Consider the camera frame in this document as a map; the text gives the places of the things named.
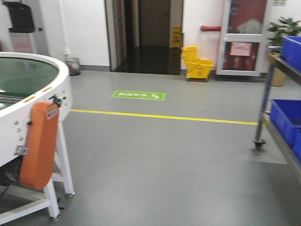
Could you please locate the red fire cabinet door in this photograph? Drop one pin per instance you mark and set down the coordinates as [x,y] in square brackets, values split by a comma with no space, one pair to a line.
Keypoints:
[243,37]

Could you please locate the potted plant by cabinet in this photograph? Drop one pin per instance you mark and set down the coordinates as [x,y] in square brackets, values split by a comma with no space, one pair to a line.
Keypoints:
[284,27]

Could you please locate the orange motor cover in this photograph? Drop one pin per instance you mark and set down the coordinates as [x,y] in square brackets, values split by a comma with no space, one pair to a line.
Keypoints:
[37,165]

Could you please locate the wire waste basket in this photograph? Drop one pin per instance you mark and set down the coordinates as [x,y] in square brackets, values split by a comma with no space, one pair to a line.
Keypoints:
[74,66]

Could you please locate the steel cart with wheels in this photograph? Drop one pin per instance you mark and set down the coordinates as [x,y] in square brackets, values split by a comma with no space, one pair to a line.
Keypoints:
[292,155]

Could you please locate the blue bin on cart top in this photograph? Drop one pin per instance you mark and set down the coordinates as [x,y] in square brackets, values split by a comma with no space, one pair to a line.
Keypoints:
[291,51]

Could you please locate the black water dispenser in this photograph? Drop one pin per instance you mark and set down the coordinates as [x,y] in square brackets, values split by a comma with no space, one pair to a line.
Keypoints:
[22,26]

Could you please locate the yellow mop bucket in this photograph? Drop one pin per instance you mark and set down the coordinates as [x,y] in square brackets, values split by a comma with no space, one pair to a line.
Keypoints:
[197,69]

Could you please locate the white round conveyor frame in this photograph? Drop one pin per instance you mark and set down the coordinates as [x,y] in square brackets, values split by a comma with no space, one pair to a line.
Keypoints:
[14,123]

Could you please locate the yellow wet floor sign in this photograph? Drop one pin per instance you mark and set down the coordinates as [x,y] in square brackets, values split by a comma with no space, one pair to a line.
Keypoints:
[176,37]

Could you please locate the blue bin on cart lower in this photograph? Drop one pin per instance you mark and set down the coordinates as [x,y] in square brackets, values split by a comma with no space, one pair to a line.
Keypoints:
[286,116]

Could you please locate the blue bin on cart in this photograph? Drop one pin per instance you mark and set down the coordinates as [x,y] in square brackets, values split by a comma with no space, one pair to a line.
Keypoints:
[291,51]
[286,116]

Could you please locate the green conveyor belt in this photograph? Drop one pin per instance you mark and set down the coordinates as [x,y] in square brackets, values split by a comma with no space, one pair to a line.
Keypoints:
[21,77]

